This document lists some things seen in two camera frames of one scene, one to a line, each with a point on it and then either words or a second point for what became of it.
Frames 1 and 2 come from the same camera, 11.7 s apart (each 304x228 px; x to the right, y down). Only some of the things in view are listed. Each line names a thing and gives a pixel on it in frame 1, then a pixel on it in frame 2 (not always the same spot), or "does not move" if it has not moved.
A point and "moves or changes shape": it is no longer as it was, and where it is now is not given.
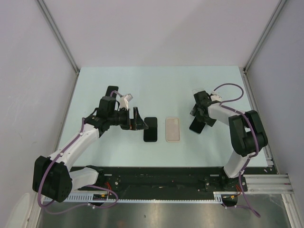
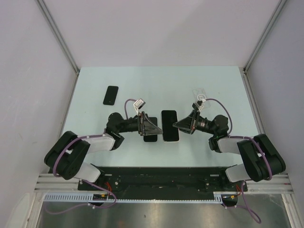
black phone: (150, 134) does not move
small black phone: (110, 89) does not move
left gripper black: (138, 124) to (142, 119)
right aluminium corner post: (247, 66) does not move
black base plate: (162, 181) does not move
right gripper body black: (209, 121) to (201, 124)
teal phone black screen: (196, 126) moves or changes shape
